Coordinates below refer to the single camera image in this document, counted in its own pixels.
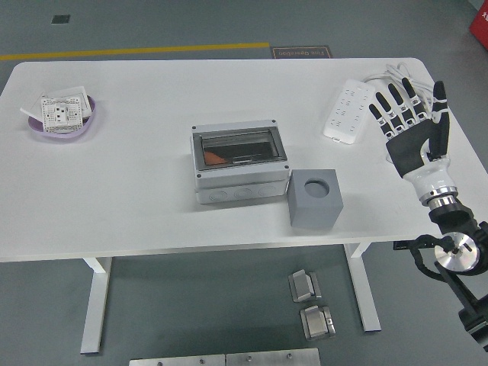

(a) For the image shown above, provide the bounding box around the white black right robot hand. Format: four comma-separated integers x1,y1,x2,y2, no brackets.
368,77,458,205

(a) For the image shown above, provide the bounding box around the grey junction box clear lid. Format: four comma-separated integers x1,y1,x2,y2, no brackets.
190,118,290,207

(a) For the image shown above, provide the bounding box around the grey cube with round hole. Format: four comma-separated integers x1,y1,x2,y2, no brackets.
287,169,344,230

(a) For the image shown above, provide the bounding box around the red box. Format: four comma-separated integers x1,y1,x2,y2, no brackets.
468,7,488,39

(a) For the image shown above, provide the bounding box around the white power strip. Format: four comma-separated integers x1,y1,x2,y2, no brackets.
323,79,377,146

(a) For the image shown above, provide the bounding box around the white table leg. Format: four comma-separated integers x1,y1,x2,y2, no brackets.
342,242,382,332
79,257,114,355

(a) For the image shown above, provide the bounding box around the grey metal block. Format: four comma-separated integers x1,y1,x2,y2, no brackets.
288,268,323,304
300,304,337,342

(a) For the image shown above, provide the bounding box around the white socket cover plate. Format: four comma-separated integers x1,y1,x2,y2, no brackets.
19,85,49,123
44,85,95,119

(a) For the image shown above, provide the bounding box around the purple bowl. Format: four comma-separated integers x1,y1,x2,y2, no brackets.
27,95,98,144

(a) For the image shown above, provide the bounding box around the white socket module printed back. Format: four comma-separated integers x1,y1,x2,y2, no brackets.
40,95,85,135

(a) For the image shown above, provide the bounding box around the white power cord with plug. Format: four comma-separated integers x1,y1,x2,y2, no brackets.
360,62,439,115

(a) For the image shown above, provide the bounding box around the grey metal base plate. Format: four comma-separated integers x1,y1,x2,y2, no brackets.
128,354,226,366

